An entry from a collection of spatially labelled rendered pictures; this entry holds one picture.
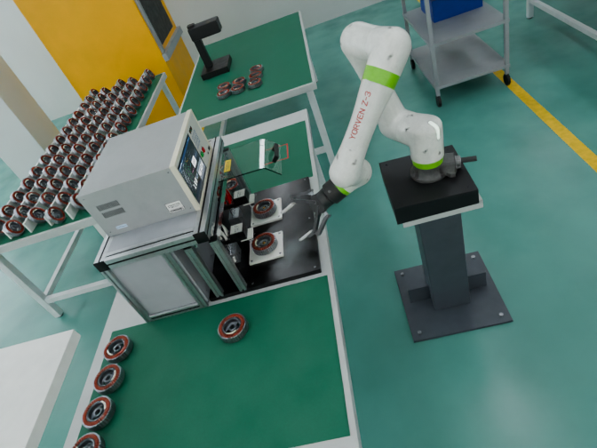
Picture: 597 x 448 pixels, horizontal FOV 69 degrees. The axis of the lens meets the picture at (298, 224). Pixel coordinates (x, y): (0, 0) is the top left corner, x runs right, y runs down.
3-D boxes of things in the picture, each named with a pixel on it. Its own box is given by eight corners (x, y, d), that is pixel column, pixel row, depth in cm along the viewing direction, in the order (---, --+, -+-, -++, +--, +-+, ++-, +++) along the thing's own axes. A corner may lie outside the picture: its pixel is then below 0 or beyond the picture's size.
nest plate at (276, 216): (281, 199, 210) (280, 197, 210) (282, 219, 199) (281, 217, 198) (252, 208, 213) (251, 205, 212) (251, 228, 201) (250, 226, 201)
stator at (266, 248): (278, 234, 190) (274, 228, 188) (278, 252, 181) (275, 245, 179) (254, 241, 192) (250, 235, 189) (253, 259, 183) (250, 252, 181)
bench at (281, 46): (320, 78, 491) (299, 10, 444) (342, 168, 350) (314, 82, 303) (230, 108, 509) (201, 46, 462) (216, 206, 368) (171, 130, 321)
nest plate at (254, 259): (282, 232, 192) (282, 230, 191) (283, 256, 180) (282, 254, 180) (250, 241, 194) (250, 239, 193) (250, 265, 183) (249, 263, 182)
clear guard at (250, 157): (280, 145, 200) (275, 134, 197) (282, 174, 182) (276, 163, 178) (215, 166, 205) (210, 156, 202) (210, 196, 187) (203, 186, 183)
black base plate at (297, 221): (309, 180, 219) (308, 176, 217) (322, 272, 170) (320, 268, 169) (223, 205, 226) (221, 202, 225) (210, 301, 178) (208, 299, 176)
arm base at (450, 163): (473, 155, 181) (473, 143, 177) (479, 177, 170) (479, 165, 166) (409, 164, 188) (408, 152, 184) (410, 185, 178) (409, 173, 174)
